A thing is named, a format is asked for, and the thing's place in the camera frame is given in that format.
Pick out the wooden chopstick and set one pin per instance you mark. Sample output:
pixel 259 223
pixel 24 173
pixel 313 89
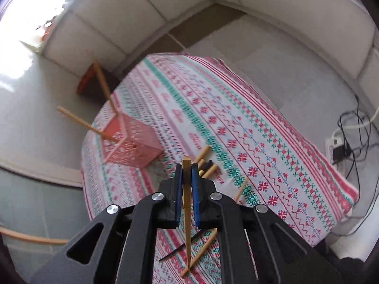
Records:
pixel 211 171
pixel 204 153
pixel 187 213
pixel 241 189
pixel 103 85
pixel 204 247
pixel 83 124

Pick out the black chopstick with gold band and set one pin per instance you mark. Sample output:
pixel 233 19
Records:
pixel 174 252
pixel 207 164

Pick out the black power adapter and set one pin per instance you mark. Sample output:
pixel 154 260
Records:
pixel 339 153

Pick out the tan wooden stick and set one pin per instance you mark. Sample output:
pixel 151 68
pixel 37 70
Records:
pixel 29 237

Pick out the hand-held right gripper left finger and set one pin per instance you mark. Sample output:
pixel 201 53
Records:
pixel 178 189

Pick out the pink perforated chopstick holder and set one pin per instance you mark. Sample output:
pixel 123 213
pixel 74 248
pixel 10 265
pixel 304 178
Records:
pixel 133 145

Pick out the white base cabinet with doors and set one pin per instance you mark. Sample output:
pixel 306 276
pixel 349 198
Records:
pixel 118 20

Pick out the patterned red green tablecloth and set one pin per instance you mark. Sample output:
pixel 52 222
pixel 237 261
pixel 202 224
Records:
pixel 237 124

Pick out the dark red trash bin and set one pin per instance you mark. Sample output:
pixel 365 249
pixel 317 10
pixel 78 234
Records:
pixel 86 80

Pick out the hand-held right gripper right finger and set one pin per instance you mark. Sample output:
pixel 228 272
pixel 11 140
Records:
pixel 194 189

